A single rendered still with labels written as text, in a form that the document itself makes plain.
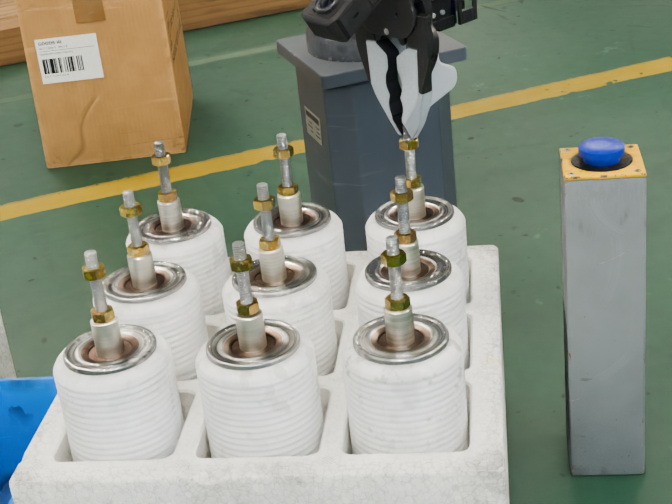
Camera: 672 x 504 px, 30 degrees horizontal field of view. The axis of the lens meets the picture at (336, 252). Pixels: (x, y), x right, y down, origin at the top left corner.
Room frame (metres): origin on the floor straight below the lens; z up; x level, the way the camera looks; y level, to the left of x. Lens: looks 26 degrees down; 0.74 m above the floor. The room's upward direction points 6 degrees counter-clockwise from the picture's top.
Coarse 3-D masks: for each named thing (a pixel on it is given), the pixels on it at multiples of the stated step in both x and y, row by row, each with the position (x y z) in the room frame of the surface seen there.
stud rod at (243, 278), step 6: (234, 246) 0.87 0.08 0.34; (240, 246) 0.87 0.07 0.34; (234, 252) 0.87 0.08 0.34; (240, 252) 0.87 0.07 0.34; (234, 258) 0.87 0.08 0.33; (240, 258) 0.87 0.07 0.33; (240, 276) 0.87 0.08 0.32; (246, 276) 0.87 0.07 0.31; (240, 282) 0.87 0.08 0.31; (246, 282) 0.87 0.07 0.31; (240, 288) 0.87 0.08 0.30; (246, 288) 0.87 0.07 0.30; (240, 294) 0.87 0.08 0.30; (246, 294) 0.87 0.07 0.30; (240, 300) 0.87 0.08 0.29; (246, 300) 0.87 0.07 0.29; (252, 300) 0.87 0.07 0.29
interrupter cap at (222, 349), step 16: (272, 320) 0.90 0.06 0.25; (224, 336) 0.89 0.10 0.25; (272, 336) 0.88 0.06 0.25; (288, 336) 0.88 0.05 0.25; (208, 352) 0.86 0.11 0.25; (224, 352) 0.86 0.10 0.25; (240, 352) 0.86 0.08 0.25; (256, 352) 0.86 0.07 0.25; (272, 352) 0.85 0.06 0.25; (288, 352) 0.85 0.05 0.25; (240, 368) 0.84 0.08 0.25; (256, 368) 0.84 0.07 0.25
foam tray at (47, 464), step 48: (480, 288) 1.06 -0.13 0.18; (336, 336) 1.03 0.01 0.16; (480, 336) 0.97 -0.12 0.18; (192, 384) 0.94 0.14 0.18; (336, 384) 0.92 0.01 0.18; (480, 384) 0.89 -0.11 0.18; (48, 432) 0.89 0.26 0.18; (192, 432) 0.87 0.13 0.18; (336, 432) 0.84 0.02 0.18; (480, 432) 0.82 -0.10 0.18; (48, 480) 0.82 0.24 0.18; (96, 480) 0.82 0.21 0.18; (144, 480) 0.81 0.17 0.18; (192, 480) 0.80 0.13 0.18; (240, 480) 0.80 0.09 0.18; (288, 480) 0.79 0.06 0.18; (336, 480) 0.79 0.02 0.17; (384, 480) 0.78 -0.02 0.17; (432, 480) 0.78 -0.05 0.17; (480, 480) 0.77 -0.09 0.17
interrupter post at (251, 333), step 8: (240, 320) 0.86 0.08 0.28; (248, 320) 0.86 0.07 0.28; (256, 320) 0.86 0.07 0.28; (240, 328) 0.86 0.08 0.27; (248, 328) 0.86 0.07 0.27; (256, 328) 0.86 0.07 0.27; (264, 328) 0.87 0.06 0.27; (240, 336) 0.87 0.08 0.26; (248, 336) 0.86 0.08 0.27; (256, 336) 0.86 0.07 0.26; (264, 336) 0.87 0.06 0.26; (240, 344) 0.87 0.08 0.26; (248, 344) 0.86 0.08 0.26; (256, 344) 0.86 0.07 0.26; (264, 344) 0.87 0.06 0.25; (248, 352) 0.86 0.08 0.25
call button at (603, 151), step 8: (584, 144) 1.02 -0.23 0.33; (592, 144) 1.02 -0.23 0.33; (600, 144) 1.02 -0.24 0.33; (608, 144) 1.02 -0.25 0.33; (616, 144) 1.01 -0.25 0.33; (624, 144) 1.02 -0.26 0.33; (584, 152) 1.01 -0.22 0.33; (592, 152) 1.01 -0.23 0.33; (600, 152) 1.00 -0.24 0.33; (608, 152) 1.00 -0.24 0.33; (616, 152) 1.00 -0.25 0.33; (624, 152) 1.01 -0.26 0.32; (584, 160) 1.02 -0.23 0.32; (592, 160) 1.00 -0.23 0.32; (600, 160) 1.00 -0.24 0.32; (608, 160) 1.00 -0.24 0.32; (616, 160) 1.01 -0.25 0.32
